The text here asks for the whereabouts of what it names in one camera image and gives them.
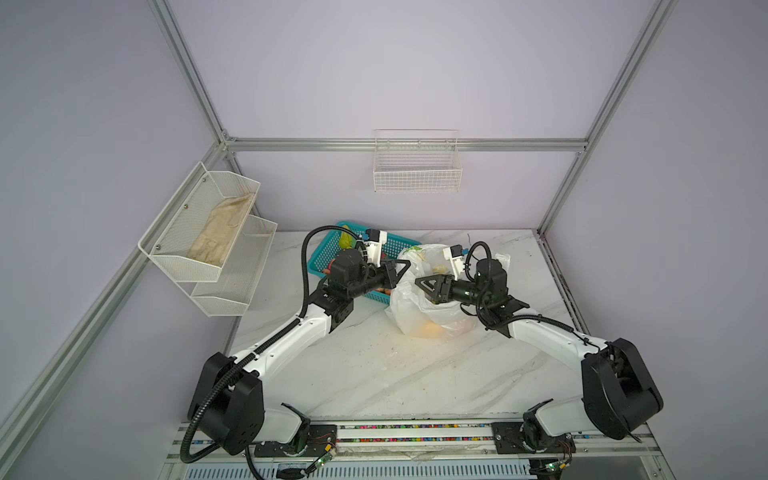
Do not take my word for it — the white lemon print plastic bag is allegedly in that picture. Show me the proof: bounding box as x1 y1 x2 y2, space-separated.
390 241 528 338

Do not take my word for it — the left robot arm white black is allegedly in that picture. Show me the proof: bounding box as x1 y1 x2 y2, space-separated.
179 226 411 464

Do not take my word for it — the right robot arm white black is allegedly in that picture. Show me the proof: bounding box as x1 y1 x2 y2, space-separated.
415 259 664 452

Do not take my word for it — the green fake leafy fruit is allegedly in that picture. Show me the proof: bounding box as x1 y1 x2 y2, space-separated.
339 232 357 250

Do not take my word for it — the teal plastic basket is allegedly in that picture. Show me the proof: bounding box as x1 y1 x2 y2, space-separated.
307 221 421 305

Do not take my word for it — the lower white mesh shelf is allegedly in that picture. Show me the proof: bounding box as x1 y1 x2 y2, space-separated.
189 215 278 317

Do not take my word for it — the white mesh shelf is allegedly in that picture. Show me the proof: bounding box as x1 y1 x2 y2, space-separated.
138 163 260 283
189 215 278 317

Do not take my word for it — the beige cloth in shelf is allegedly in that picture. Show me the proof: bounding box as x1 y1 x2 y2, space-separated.
187 193 255 267

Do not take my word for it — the upper white mesh shelf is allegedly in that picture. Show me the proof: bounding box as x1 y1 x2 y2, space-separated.
138 163 260 283

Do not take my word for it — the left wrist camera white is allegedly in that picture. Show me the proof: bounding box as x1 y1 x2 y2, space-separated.
365 230 388 268

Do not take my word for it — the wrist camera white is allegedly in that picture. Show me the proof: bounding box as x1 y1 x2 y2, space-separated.
365 230 388 268
443 244 465 280

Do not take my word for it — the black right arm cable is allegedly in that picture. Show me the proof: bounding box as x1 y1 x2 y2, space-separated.
458 241 607 355

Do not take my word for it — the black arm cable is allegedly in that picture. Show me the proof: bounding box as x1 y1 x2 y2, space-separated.
178 224 361 465
458 241 607 355

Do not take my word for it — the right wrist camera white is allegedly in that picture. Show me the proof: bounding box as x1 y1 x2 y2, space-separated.
443 244 465 280

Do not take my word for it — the white wire wall basket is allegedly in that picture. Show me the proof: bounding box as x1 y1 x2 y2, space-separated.
373 129 463 194

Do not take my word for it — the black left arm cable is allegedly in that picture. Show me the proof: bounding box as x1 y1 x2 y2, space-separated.
178 224 361 465

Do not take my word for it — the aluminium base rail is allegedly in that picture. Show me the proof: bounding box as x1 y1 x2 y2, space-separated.
160 419 675 479

